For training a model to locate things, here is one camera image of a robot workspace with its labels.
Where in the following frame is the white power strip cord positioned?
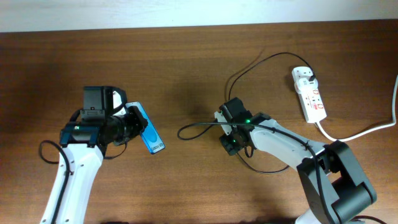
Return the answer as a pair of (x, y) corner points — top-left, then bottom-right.
(314, 74), (398, 143)

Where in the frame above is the blue Samsung Galaxy phone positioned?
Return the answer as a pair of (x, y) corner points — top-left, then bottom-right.
(126, 101), (165, 154)

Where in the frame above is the black USB charging cable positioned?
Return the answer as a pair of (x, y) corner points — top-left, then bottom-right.
(228, 51), (317, 174)

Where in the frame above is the white power strip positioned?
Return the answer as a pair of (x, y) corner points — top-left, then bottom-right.
(292, 67), (326, 123)

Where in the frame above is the white USB charger adapter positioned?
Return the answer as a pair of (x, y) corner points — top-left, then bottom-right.
(294, 77), (318, 95)

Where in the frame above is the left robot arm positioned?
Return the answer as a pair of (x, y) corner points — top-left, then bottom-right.
(40, 86), (149, 223)

